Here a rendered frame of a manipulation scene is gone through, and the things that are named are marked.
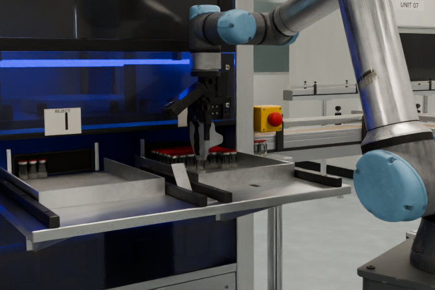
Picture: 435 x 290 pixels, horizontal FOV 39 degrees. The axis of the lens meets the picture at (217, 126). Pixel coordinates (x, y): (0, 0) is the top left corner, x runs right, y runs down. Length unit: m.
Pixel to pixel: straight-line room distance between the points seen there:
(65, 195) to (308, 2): 0.63
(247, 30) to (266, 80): 6.02
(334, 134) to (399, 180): 1.07
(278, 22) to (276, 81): 6.06
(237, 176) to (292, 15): 0.37
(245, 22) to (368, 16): 0.39
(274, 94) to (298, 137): 5.53
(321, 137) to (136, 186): 0.88
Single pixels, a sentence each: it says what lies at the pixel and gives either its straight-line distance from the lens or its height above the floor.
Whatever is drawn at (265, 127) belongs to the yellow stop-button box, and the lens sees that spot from 1.72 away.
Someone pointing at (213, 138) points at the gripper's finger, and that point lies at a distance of 1.48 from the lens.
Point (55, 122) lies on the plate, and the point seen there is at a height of 1.02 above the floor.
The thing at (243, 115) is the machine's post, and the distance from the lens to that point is 1.68.
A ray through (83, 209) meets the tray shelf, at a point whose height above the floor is 0.88.
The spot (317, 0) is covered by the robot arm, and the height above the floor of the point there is 1.28.
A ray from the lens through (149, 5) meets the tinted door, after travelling 1.56.
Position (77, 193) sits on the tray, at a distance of 1.22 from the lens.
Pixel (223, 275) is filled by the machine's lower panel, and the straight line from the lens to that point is 1.74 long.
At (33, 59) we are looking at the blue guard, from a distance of 1.45.
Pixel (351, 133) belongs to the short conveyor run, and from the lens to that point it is 2.08.
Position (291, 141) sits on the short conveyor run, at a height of 0.91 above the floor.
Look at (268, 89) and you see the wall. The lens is 7.41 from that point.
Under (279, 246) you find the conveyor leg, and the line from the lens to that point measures 2.01.
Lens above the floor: 1.15
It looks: 6 degrees down
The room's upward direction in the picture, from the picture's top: straight up
